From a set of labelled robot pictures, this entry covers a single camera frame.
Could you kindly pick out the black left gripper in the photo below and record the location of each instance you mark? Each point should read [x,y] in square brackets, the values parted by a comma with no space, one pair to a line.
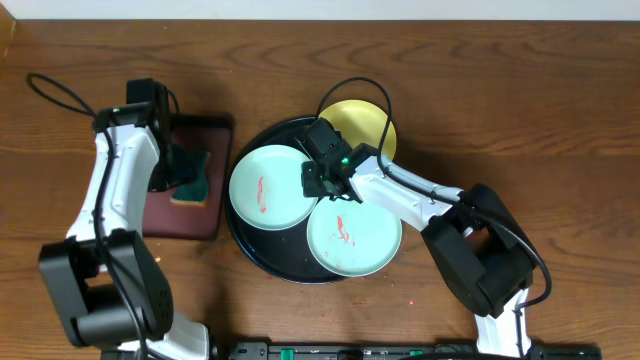
[157,189]

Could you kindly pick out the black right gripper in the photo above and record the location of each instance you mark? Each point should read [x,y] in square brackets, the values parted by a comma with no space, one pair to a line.
[308,171]

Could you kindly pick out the yellow plate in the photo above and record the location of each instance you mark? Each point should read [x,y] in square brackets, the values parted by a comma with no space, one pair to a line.
[358,121]

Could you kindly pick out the mint plate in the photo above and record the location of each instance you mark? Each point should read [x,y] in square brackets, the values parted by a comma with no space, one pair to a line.
[352,239]
[266,190]

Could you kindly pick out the green yellow sponge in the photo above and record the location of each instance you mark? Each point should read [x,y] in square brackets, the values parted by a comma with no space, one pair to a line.
[194,190]

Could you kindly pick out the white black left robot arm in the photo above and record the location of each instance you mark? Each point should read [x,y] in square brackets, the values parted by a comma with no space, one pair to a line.
[107,288]

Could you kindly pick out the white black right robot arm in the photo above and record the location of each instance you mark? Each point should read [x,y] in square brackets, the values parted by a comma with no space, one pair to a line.
[483,256]

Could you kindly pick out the black rectangular maroon tray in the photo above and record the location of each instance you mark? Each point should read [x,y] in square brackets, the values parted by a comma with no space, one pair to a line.
[168,215]

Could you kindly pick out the round black tray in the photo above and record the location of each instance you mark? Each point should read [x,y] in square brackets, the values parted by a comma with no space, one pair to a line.
[284,254]

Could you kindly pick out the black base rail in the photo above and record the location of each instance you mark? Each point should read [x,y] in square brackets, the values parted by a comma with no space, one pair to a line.
[264,351]

